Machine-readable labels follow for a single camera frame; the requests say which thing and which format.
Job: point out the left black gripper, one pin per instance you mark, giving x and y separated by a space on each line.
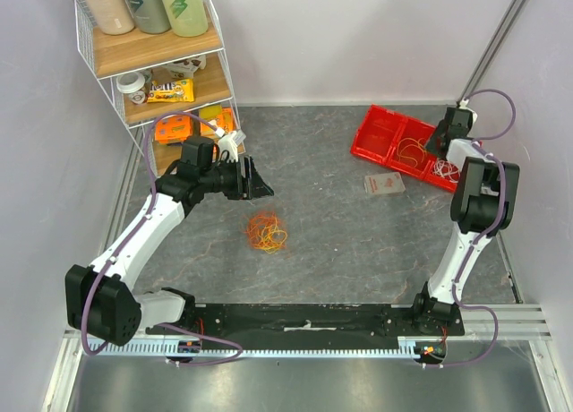
252 185

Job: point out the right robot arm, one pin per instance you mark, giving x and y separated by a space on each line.
482 205

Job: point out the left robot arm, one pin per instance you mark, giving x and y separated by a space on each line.
100 301

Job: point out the right orange snack boxes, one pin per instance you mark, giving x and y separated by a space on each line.
224 120

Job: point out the left orange snack box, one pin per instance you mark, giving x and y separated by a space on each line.
173 130

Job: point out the grey sponge packet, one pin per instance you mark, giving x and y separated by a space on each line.
384 184

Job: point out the yellow candy bag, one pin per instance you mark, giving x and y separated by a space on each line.
171 92

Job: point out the white snack package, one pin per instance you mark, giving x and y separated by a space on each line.
185 68

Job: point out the red three-compartment bin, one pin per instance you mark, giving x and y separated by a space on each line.
396 141

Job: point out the paper coffee cup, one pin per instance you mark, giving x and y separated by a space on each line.
133 86

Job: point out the light green bottle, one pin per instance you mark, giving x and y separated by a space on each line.
187 18

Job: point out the grey-green bottle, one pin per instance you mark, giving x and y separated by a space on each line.
149 16

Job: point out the beige bottle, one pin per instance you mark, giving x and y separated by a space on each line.
111 16

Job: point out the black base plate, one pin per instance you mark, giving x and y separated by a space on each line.
315 326

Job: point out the white wire wooden shelf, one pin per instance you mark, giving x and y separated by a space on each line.
108 57

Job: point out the slotted cable duct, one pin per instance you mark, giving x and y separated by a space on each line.
188 347

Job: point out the aluminium corner post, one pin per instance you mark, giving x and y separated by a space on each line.
494 45

